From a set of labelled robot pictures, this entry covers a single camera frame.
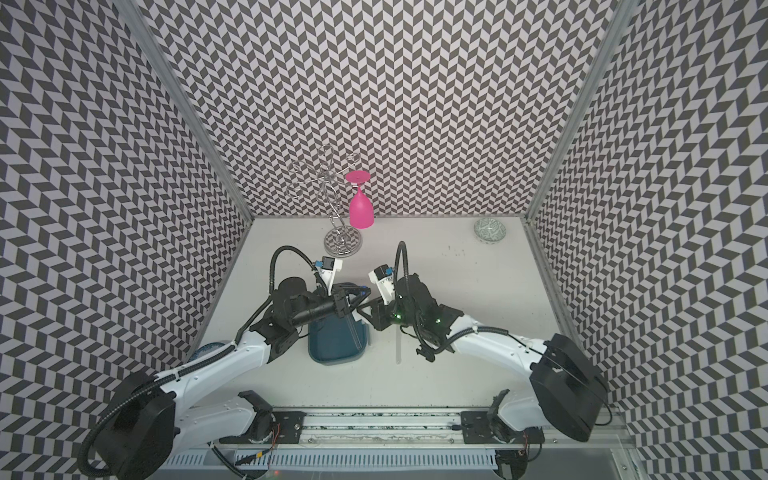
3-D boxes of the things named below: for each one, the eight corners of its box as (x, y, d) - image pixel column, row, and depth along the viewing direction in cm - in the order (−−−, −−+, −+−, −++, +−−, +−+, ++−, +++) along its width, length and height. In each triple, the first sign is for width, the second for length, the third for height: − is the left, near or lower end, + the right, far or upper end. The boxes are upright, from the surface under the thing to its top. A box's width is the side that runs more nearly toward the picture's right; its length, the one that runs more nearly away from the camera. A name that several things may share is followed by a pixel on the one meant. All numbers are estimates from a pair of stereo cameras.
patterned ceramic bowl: (475, 243, 111) (478, 235, 108) (471, 225, 117) (474, 217, 113) (504, 243, 111) (508, 235, 108) (499, 225, 117) (502, 217, 113)
